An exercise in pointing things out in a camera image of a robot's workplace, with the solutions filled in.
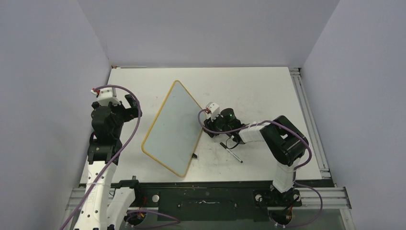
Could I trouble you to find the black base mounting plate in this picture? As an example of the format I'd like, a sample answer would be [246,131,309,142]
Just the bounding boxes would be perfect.
[124,181,324,227]

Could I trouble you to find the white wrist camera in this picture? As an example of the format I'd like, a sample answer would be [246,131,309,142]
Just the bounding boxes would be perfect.
[205,102,220,120]
[91,87,121,106]

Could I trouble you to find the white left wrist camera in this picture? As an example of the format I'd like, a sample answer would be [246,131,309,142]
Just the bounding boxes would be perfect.
[91,87,121,106]

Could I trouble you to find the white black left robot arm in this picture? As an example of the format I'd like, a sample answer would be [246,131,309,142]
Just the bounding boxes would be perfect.
[74,94,143,230]

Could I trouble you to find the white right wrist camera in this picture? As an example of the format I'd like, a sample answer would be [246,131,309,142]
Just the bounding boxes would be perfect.
[205,102,220,120]

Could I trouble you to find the aluminium right side rail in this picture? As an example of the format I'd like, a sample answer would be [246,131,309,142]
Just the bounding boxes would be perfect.
[289,68,331,179]

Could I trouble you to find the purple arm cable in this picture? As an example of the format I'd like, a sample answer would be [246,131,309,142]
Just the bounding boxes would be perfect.
[197,109,324,229]
[60,85,142,230]

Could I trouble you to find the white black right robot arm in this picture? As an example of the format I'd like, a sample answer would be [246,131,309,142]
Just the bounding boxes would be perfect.
[197,108,312,205]

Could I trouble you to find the aluminium front frame rail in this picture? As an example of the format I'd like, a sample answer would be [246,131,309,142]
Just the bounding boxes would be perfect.
[65,187,352,210]

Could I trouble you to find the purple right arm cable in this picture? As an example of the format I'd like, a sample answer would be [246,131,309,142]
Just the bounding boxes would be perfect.
[197,109,324,229]

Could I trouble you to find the yellow framed whiteboard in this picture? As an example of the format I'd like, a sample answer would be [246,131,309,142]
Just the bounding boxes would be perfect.
[141,80,202,177]

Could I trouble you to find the black white marker pen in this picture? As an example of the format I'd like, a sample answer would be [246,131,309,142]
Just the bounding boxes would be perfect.
[220,142,243,163]

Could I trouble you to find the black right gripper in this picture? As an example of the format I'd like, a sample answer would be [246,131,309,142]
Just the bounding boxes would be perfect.
[204,111,231,137]

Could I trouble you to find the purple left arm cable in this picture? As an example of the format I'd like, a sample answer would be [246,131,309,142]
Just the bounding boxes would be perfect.
[60,85,142,230]

